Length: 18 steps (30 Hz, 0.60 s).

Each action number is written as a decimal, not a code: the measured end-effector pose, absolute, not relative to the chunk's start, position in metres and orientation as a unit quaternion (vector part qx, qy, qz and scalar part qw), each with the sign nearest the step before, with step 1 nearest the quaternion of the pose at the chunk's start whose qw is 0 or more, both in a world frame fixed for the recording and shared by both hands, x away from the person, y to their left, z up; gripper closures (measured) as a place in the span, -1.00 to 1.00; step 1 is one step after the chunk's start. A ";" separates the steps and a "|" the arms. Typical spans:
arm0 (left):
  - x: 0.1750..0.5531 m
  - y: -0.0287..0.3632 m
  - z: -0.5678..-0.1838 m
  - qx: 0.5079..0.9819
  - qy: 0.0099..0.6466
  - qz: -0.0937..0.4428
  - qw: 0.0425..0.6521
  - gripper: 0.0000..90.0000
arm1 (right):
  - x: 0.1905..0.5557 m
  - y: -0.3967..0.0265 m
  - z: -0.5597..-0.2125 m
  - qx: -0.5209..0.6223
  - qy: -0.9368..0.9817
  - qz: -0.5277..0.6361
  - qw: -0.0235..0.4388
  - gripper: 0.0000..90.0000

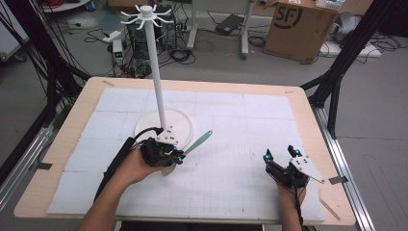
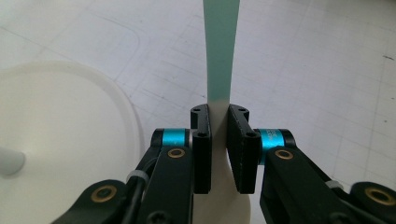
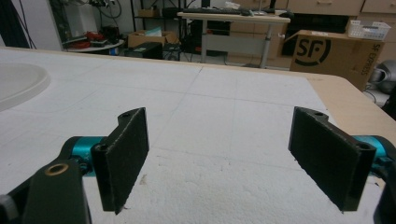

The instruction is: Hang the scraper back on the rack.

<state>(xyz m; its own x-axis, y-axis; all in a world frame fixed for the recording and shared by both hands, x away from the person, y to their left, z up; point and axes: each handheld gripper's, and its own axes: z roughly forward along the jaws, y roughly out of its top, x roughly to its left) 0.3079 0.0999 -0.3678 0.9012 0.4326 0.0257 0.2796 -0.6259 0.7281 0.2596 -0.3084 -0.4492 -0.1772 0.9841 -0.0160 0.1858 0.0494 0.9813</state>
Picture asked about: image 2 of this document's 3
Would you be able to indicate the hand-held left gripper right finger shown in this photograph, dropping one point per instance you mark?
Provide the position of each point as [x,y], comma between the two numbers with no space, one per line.
[244,158]

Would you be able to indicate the white grid mat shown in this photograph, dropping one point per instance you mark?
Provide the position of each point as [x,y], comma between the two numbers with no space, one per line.
[311,62]

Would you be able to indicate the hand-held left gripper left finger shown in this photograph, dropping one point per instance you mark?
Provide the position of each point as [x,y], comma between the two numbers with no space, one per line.
[201,155]

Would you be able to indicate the white hook stand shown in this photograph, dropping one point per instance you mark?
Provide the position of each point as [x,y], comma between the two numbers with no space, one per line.
[68,130]

